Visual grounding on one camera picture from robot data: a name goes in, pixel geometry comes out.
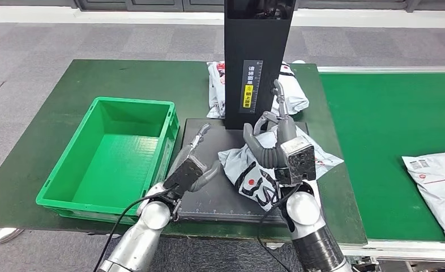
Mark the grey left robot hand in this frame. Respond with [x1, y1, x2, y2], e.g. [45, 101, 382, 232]
[168, 124, 222, 193]

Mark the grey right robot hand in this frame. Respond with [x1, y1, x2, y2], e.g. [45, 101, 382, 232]
[243, 79, 298, 169]

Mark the white plastic mailer parcel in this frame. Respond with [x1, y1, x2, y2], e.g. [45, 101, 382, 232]
[207, 61, 310, 120]
[401, 151, 445, 247]
[217, 125, 344, 212]

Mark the black inbound scanning machine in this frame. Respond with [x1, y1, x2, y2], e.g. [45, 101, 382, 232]
[176, 0, 310, 226]

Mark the green conveyor belt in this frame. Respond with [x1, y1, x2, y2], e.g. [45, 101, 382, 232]
[317, 66, 445, 262]

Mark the ruler label sticker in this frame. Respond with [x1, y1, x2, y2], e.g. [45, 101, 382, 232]
[239, 59, 264, 114]

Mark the green plastic crate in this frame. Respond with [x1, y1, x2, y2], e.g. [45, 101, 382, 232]
[36, 96, 180, 225]

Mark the round silver metal base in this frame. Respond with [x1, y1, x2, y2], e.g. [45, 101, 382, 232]
[0, 228, 24, 245]

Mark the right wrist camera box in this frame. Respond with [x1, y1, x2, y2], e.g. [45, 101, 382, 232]
[275, 135, 317, 186]

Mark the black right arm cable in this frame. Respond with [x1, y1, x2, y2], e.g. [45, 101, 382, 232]
[256, 184, 302, 272]

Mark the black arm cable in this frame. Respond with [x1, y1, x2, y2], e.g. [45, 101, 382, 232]
[93, 184, 178, 272]
[256, 184, 302, 272]

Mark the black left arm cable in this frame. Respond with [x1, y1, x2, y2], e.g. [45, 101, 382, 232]
[93, 184, 178, 272]

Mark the dark grey wall panel frame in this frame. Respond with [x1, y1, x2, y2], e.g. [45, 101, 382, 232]
[0, 0, 445, 13]

